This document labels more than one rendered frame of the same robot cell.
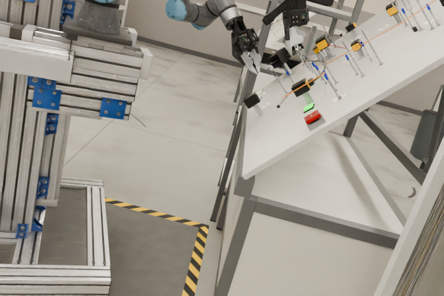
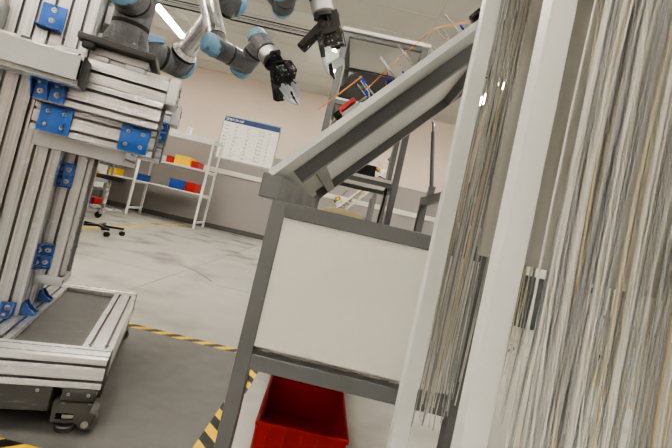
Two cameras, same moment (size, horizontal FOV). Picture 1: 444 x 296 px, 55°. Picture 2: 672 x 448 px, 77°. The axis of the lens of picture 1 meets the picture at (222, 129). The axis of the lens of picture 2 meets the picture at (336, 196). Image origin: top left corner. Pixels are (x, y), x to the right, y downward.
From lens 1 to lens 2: 0.70 m
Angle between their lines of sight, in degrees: 20
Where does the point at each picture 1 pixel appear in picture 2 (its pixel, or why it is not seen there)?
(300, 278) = (349, 309)
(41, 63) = (43, 53)
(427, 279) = (491, 225)
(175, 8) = (209, 38)
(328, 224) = (376, 228)
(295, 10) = (329, 28)
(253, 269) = (286, 301)
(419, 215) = (462, 126)
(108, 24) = (132, 40)
